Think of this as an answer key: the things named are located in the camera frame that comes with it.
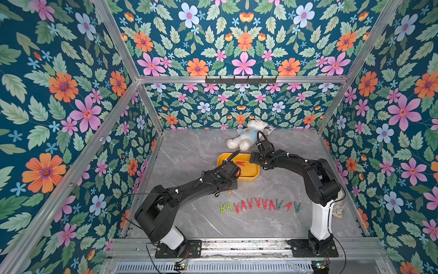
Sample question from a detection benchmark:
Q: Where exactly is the yellow plastic storage box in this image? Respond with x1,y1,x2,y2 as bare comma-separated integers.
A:
217,152,260,182

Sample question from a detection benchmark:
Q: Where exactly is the red clothespin placed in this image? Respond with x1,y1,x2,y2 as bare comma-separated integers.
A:
254,197,262,208
269,200,277,211
241,200,248,211
283,202,294,212
246,198,253,209
262,199,269,210
233,203,240,213

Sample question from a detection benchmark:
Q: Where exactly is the teal clothespin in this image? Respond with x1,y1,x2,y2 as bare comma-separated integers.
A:
294,201,301,213
276,199,284,211

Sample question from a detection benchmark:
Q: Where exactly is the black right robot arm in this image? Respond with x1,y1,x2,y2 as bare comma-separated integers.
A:
250,131,342,256

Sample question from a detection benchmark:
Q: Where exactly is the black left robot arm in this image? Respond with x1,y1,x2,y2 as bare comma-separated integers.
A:
134,150,241,256

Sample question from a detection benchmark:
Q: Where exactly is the white plush teddy bear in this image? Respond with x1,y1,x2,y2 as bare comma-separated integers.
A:
227,120,269,151

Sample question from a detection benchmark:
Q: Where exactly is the flag print pouch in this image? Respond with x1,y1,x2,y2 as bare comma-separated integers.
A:
332,201,345,219

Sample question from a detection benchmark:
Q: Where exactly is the white vent grille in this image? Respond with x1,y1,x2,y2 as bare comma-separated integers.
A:
115,260,314,274

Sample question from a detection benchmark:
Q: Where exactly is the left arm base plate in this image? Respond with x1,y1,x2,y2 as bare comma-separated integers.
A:
155,239,203,259

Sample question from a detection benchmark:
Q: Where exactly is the black hook rail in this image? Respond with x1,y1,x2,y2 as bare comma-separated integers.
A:
204,76,277,85

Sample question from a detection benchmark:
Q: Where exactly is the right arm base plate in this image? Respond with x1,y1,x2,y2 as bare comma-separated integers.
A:
287,238,339,258

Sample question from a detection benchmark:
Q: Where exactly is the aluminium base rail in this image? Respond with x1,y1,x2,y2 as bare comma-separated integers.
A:
106,237,389,260

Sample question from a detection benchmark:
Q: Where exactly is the aluminium corner post right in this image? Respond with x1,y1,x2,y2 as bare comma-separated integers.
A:
317,0,403,136

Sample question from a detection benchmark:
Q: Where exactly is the aluminium corner post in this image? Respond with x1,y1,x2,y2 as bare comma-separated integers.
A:
317,0,403,136
94,0,164,135

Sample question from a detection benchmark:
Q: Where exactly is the aluminium corner post left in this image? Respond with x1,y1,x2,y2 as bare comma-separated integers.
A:
94,0,164,135

